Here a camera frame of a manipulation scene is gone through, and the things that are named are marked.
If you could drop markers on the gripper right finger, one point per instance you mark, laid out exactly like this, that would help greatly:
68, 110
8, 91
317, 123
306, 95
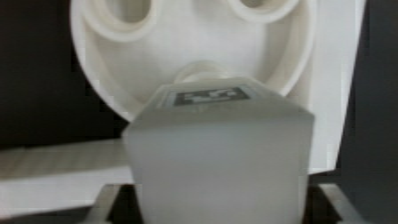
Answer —
329, 208

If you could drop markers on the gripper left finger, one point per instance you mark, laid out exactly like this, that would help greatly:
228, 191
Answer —
114, 209

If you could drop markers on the white stool leg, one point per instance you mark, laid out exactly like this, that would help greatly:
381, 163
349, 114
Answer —
217, 144

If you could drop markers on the white round stool seat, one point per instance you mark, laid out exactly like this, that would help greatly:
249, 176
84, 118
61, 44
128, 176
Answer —
146, 39

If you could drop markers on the white U-shaped frame fence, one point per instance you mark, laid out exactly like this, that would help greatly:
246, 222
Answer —
54, 176

